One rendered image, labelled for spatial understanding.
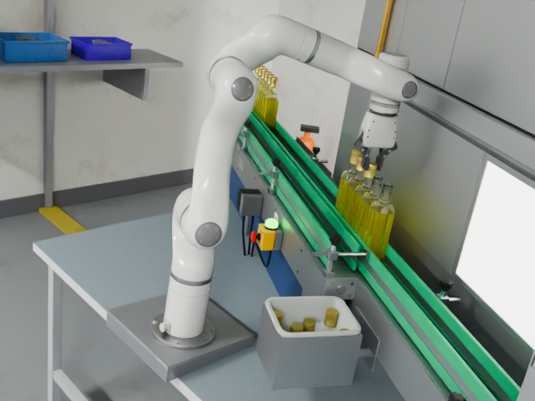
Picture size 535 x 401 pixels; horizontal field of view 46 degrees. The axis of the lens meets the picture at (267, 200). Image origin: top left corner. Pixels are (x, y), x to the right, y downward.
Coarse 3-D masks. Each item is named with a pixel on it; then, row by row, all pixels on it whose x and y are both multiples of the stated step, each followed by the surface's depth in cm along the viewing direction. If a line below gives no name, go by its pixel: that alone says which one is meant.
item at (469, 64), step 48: (384, 0) 212; (432, 0) 183; (480, 0) 161; (528, 0) 143; (384, 48) 212; (432, 48) 182; (480, 48) 160; (528, 48) 143; (432, 96) 177; (480, 96) 160; (528, 96) 143; (528, 144) 139; (432, 288) 179; (480, 336) 157
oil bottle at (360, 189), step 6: (360, 186) 186; (366, 186) 185; (354, 192) 189; (360, 192) 185; (354, 198) 188; (360, 198) 185; (354, 204) 188; (354, 210) 188; (354, 216) 188; (348, 222) 192; (354, 222) 188
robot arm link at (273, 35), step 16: (272, 16) 157; (256, 32) 156; (272, 32) 155; (288, 32) 156; (304, 32) 158; (224, 48) 164; (240, 48) 160; (256, 48) 158; (272, 48) 157; (288, 48) 158; (304, 48) 159; (256, 64) 164; (208, 80) 166
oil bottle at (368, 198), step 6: (366, 192) 182; (366, 198) 181; (372, 198) 180; (378, 198) 180; (360, 204) 184; (366, 204) 180; (360, 210) 184; (366, 210) 180; (360, 216) 184; (366, 216) 181; (360, 222) 184; (354, 228) 188; (360, 228) 184; (360, 234) 184
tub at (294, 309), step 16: (272, 304) 169; (288, 304) 170; (304, 304) 172; (320, 304) 173; (336, 304) 174; (272, 320) 160; (288, 320) 172; (320, 320) 175; (352, 320) 165; (288, 336) 155; (304, 336) 156; (320, 336) 157
